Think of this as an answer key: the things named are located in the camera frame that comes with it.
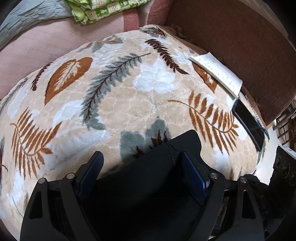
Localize black pants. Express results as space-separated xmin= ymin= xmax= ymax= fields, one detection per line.
xmin=79 ymin=130 xmax=202 ymax=240

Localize black smartphone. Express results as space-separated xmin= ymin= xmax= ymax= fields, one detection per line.
xmin=232 ymin=99 xmax=264 ymax=152

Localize leaf-patterned beige fleece blanket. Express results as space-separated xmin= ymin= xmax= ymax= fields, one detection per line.
xmin=1 ymin=25 xmax=266 ymax=238

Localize white open notebook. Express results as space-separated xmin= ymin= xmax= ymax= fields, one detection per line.
xmin=189 ymin=52 xmax=243 ymax=99

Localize pink bed sheet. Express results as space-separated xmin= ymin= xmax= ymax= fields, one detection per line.
xmin=1 ymin=1 xmax=173 ymax=97

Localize brown headboard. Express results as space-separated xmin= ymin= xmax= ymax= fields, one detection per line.
xmin=166 ymin=1 xmax=295 ymax=124

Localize grey quilted pillow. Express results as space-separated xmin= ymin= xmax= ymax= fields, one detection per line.
xmin=1 ymin=1 xmax=72 ymax=48

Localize green patterned folded blanket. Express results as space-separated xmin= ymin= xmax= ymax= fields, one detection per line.
xmin=66 ymin=0 xmax=149 ymax=25

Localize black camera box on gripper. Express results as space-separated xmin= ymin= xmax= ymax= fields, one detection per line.
xmin=269 ymin=146 xmax=295 ymax=193

